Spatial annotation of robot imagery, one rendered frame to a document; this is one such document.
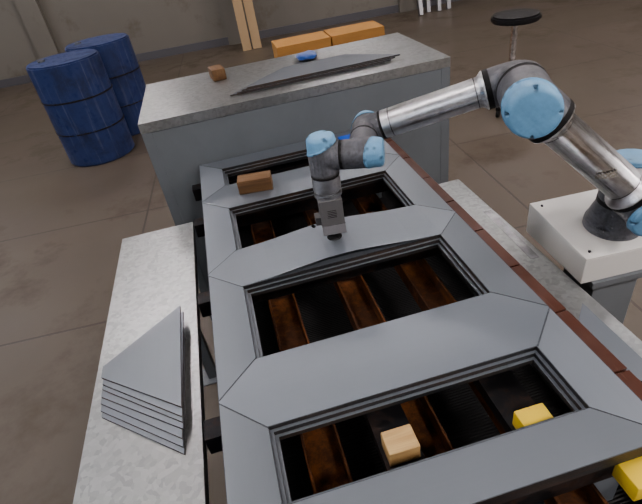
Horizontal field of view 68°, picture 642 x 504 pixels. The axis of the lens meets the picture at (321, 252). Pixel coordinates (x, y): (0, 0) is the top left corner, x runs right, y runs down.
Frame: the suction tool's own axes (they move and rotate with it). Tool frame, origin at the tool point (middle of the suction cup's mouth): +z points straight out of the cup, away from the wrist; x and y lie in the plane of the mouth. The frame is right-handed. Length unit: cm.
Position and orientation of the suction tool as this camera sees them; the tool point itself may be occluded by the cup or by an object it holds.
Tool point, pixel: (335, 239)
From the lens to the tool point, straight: 136.5
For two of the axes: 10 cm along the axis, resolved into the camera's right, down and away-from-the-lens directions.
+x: 9.8, -1.9, 0.2
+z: 1.4, 8.0, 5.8
